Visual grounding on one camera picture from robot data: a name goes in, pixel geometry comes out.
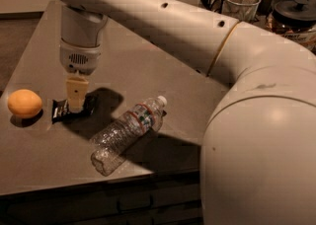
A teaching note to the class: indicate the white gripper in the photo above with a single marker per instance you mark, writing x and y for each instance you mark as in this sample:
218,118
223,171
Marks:
80,59

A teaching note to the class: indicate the black rxbar chocolate wrapper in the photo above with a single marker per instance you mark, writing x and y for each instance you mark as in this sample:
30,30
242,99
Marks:
61,111

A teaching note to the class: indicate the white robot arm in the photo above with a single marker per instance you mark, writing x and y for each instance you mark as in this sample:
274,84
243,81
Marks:
258,153

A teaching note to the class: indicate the clear plastic water bottle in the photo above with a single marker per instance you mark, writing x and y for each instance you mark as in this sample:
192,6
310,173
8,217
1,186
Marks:
112,142

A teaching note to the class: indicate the orange fruit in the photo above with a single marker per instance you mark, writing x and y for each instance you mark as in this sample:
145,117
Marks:
24,103

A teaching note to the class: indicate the snack jar with black lid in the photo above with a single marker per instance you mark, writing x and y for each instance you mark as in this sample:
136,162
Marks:
294,20

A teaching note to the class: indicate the wire mesh cup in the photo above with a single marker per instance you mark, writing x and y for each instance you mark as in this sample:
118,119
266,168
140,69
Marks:
242,10

